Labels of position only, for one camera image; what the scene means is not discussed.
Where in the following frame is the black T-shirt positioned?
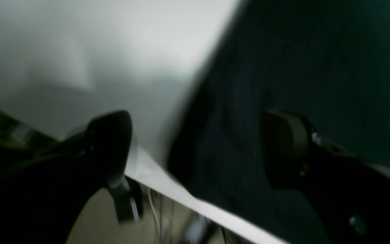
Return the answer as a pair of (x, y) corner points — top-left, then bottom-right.
(167, 0), (390, 244)

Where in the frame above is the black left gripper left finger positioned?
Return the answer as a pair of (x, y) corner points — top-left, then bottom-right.
(0, 110), (133, 244)

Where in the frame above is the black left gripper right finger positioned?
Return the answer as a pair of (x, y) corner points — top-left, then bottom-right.
(260, 110), (390, 244)

